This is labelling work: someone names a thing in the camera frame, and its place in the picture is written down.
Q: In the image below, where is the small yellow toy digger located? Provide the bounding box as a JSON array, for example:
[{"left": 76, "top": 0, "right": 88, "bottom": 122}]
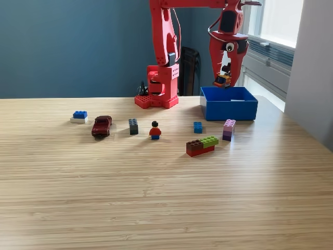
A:
[{"left": 212, "top": 61, "right": 233, "bottom": 90}]

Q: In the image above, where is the pink and purple brick stack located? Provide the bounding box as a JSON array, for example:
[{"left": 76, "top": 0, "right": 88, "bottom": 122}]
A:
[{"left": 222, "top": 119, "right": 237, "bottom": 142}]

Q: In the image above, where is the blue on white brick stack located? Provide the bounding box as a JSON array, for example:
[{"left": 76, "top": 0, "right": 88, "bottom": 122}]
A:
[{"left": 70, "top": 110, "right": 89, "bottom": 124}]

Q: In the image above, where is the blue plastic bin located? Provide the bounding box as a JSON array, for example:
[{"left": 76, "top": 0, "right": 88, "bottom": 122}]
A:
[{"left": 199, "top": 86, "right": 259, "bottom": 121}]

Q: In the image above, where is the black chair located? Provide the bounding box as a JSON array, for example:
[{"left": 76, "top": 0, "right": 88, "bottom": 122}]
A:
[{"left": 178, "top": 46, "right": 202, "bottom": 96}]

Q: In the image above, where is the grey window vent unit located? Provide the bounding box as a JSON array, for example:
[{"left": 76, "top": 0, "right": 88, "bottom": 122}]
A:
[{"left": 243, "top": 36, "right": 295, "bottom": 98}]

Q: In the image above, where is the black clamp behind base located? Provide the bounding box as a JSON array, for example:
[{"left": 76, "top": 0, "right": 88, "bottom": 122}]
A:
[{"left": 137, "top": 80, "right": 150, "bottom": 96}]

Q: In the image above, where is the brown green red brick stack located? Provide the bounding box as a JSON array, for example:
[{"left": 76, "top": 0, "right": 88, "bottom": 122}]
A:
[{"left": 186, "top": 135, "right": 220, "bottom": 158}]

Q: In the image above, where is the toy figure with red shirt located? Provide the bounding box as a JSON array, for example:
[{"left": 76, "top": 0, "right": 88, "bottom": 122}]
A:
[{"left": 149, "top": 120, "right": 162, "bottom": 141}]

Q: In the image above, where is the dark grey brick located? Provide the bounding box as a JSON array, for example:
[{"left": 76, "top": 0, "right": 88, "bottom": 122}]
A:
[{"left": 128, "top": 118, "right": 139, "bottom": 135}]

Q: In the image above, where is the dark red toy car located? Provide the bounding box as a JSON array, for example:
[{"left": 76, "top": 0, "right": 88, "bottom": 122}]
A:
[{"left": 91, "top": 115, "right": 113, "bottom": 139}]

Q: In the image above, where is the white window frame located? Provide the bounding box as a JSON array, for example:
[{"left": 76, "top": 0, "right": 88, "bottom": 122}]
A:
[{"left": 244, "top": 0, "right": 304, "bottom": 49}]

